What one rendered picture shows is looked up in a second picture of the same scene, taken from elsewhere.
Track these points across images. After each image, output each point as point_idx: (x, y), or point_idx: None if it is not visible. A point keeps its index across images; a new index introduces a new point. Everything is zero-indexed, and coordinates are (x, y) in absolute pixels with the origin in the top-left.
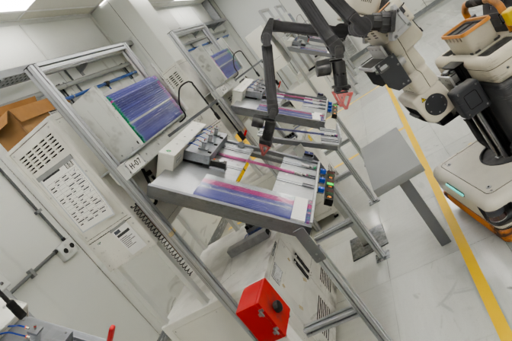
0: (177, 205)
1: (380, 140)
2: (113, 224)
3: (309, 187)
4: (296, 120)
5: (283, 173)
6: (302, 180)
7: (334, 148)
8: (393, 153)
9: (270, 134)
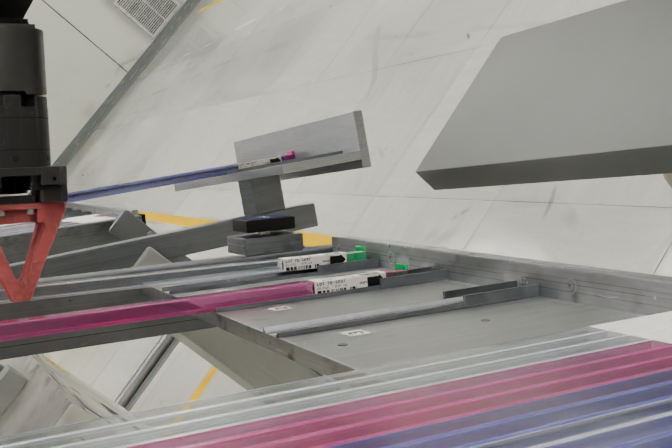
0: None
1: (490, 91)
2: None
3: (512, 296)
4: (17, 250)
5: (255, 311)
6: (406, 295)
7: (305, 215)
8: (670, 33)
9: (32, 116)
